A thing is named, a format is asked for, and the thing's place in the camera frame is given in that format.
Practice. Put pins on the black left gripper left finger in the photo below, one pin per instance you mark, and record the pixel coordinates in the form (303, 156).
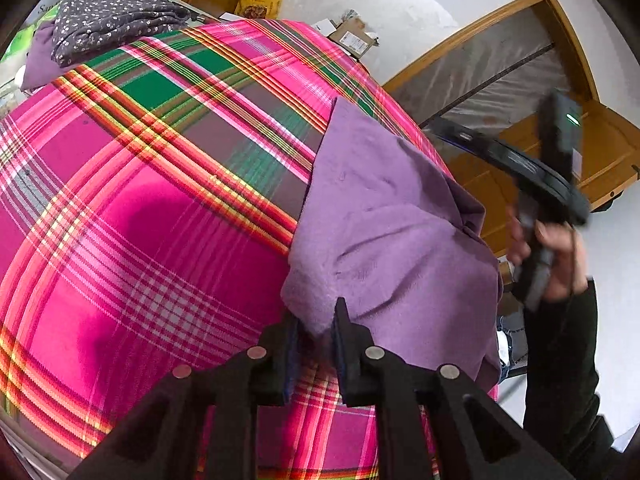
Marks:
(201, 421)

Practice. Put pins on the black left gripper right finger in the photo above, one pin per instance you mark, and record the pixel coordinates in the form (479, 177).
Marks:
(431, 424)

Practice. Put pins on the purple fleece garment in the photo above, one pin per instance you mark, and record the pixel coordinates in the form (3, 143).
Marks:
(385, 229)

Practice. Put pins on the black sleeved right forearm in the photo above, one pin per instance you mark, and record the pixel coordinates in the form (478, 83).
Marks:
(562, 405)

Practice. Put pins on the plastic covered doorway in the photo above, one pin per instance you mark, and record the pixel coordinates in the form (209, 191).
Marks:
(491, 74)

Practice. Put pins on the pink plaid tablecloth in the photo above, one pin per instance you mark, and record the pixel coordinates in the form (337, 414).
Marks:
(149, 201)

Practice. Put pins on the cardboard box with label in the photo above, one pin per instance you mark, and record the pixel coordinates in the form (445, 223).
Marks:
(351, 35)

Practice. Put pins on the white box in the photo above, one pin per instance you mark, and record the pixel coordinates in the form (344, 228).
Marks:
(324, 27)

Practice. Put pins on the yellow paper bag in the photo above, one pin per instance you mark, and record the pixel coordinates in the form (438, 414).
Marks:
(269, 9)

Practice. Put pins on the purple folded garment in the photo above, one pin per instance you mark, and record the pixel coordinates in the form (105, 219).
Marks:
(40, 67)

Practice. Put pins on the dark floral folded garment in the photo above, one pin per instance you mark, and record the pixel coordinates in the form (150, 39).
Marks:
(83, 28)

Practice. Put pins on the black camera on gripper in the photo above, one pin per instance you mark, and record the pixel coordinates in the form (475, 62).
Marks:
(559, 128)

